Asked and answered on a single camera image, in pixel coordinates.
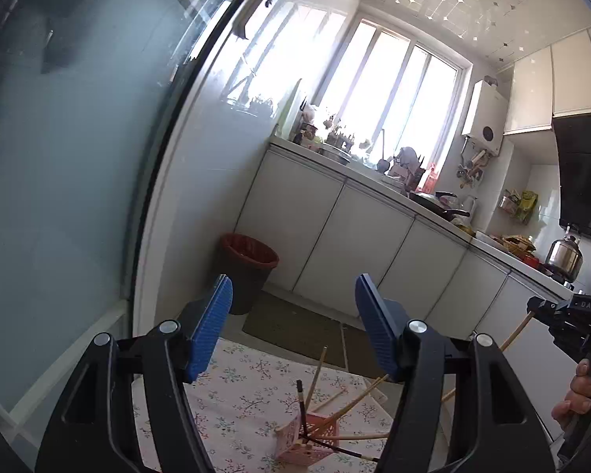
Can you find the person's right hand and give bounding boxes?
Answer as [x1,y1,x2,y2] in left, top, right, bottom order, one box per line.
[552,359,591,432]

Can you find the white plate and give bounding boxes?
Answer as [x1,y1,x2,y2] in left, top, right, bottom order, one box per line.
[475,231,506,250]

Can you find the white cutting board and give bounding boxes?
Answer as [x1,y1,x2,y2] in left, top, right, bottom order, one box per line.
[275,78,303,141]

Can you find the kitchen window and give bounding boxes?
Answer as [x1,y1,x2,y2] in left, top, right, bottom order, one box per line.
[217,2,474,173]

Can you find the pale crumpled cloth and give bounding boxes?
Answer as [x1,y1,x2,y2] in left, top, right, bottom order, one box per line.
[396,147,424,175]

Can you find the small stainless steel pot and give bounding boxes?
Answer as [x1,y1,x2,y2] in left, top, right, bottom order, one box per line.
[544,235,584,281]

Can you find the black chopstick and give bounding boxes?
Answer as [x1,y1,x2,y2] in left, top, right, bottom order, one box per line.
[305,434,381,463]
[295,379,311,441]

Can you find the black range hood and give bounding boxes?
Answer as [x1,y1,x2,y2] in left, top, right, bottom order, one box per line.
[552,111,591,244]

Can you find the olive floor mat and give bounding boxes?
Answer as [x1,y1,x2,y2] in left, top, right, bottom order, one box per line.
[241,300,348,368]
[342,325,390,380]

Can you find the white wall water heater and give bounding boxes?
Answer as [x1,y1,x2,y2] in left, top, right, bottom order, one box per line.
[460,79,509,156]

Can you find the red drink bottle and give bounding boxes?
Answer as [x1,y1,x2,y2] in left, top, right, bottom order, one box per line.
[421,162,441,193]

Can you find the dark trash bin red liner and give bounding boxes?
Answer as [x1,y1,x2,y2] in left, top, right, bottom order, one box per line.
[212,233,280,316]

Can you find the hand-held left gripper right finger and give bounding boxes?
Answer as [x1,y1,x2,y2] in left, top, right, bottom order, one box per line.
[355,274,555,473]

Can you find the group of small condiment jars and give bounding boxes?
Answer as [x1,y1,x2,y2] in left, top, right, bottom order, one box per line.
[293,108,323,146]

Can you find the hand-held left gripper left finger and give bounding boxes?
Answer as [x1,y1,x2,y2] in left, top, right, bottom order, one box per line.
[34,274,234,473]

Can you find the black frying pan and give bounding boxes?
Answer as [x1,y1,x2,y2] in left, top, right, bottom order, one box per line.
[409,191,471,220]

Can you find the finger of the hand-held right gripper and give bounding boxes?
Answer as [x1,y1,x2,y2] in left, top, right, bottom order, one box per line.
[526,296,574,331]

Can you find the basket of food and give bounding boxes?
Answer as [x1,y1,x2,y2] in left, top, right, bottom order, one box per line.
[502,234,537,257]

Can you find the yellow green packet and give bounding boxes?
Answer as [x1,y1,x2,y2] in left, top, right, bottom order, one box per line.
[515,190,540,222]

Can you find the pink lattice basket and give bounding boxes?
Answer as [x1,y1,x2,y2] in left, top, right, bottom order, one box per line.
[274,411,343,466]

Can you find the frosted glass sliding door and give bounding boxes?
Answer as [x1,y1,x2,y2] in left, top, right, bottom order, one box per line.
[0,0,277,473]

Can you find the floral tablecloth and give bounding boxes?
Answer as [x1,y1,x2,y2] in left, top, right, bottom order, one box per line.
[128,337,395,473]

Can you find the white upper cabinet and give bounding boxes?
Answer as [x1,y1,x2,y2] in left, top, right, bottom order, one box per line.
[502,24,591,135]

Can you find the white kitchen base cabinets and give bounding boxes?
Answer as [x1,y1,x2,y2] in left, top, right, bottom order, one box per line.
[236,143,577,444]

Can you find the stainless steel basin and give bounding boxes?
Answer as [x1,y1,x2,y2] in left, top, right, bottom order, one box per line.
[320,144,353,164]

